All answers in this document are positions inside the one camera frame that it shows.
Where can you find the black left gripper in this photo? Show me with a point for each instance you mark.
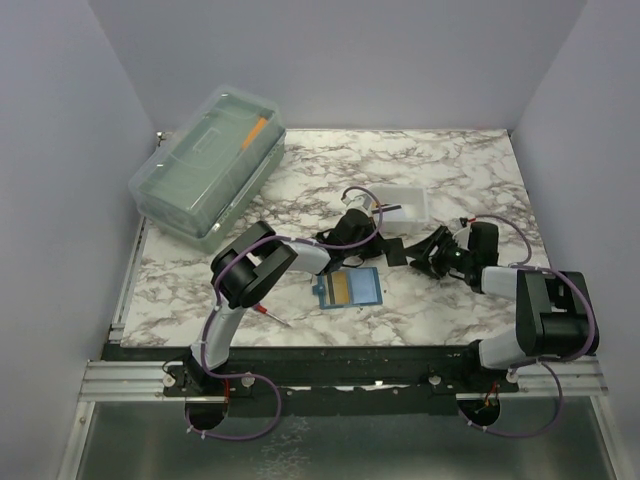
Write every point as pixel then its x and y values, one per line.
pixel 377 244

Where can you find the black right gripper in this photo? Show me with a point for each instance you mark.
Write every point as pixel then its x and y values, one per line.
pixel 424 249

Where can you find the black credit card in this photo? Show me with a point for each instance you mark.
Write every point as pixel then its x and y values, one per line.
pixel 395 252

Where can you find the white plastic card tray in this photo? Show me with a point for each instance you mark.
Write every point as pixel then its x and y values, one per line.
pixel 405 208

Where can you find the blue leather card holder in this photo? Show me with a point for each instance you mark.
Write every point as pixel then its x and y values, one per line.
pixel 365 288

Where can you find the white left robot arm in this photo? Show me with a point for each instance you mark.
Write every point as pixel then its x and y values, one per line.
pixel 245 271

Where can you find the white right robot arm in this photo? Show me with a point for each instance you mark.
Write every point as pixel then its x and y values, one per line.
pixel 554 319

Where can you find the white striped credit card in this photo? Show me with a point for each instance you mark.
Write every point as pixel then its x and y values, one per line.
pixel 395 212

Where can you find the blue red screwdriver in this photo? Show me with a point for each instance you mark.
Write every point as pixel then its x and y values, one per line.
pixel 264 311

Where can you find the orange pen in box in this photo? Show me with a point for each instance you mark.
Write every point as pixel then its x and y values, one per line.
pixel 261 123

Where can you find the clear plastic storage box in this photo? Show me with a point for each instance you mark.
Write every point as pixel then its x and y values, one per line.
pixel 200 171

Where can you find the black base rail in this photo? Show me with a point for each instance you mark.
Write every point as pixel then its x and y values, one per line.
pixel 268 401

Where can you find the aluminium frame rail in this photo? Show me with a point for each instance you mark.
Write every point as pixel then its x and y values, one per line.
pixel 315 371

